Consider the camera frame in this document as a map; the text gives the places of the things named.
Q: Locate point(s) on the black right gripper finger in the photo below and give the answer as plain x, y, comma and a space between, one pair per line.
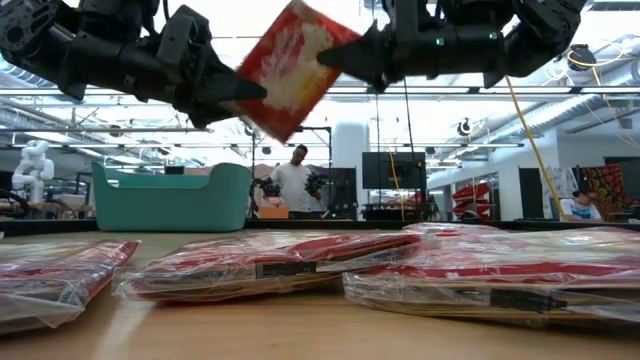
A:
350, 52

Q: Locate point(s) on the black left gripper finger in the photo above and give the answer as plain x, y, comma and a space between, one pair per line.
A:
235, 89

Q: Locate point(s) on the red popcorn bag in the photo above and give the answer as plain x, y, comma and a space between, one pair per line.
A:
225, 260
450, 228
295, 65
45, 280
500, 272

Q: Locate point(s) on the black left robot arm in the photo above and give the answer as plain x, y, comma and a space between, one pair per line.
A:
75, 55

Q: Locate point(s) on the person's black handheld gripper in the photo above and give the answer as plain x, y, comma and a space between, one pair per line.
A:
315, 184
269, 188

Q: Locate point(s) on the standing person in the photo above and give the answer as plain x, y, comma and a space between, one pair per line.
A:
292, 185

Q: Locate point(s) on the teal plastic basket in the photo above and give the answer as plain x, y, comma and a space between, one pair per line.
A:
170, 205

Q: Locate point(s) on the black monitor screen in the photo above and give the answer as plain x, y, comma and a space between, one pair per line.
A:
375, 170

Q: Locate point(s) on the orange box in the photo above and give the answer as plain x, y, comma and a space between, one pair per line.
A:
272, 212

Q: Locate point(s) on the red storage bins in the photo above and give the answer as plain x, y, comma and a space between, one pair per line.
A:
472, 195

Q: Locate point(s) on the wooden workbench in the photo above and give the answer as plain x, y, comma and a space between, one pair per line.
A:
60, 206

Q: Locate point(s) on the white humanoid robot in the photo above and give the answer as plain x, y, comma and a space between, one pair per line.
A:
32, 170

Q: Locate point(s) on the black door panel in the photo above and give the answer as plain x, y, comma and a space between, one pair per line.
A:
530, 192

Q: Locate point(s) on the white printed hanging cloth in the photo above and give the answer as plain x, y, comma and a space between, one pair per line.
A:
567, 177

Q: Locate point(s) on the red patterned hanging cloth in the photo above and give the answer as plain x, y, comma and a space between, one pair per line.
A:
602, 182

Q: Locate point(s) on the seated person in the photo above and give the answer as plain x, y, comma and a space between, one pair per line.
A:
580, 210

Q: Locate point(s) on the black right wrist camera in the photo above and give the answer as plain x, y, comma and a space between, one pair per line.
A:
400, 12

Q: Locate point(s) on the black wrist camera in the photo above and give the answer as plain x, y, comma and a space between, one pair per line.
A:
182, 30
400, 12

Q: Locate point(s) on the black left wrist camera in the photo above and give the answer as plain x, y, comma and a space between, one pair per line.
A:
182, 30

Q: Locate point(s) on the black metal stand frame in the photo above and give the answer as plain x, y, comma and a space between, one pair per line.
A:
320, 128

